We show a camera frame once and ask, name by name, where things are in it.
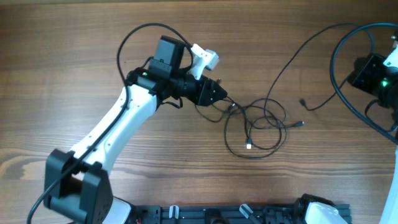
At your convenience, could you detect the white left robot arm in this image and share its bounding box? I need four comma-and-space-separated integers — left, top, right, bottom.
43, 36, 227, 223

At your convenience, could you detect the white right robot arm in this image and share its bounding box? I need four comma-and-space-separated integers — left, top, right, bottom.
289, 22, 397, 223

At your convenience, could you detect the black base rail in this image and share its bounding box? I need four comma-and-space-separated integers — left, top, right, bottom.
129, 204, 305, 224

